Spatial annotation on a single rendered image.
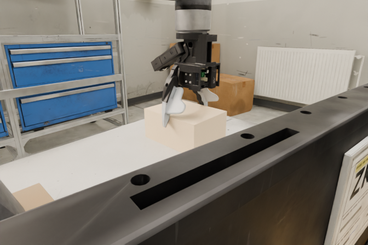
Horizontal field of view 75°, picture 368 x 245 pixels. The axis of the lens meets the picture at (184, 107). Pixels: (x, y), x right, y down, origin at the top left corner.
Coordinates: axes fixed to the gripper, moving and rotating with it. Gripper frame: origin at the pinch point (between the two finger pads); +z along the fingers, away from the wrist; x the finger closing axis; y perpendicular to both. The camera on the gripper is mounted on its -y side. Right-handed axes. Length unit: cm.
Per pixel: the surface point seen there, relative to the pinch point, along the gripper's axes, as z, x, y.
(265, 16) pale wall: -38, 256, -101
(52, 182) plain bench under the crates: 5.3, -29.3, -4.9
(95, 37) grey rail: -15, 53, -139
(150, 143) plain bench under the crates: 5.3, -7.7, -4.1
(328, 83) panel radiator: 31, 245, -18
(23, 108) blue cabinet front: 28, -1, -141
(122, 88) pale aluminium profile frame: 28, 73, -139
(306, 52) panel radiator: 1, 245, -45
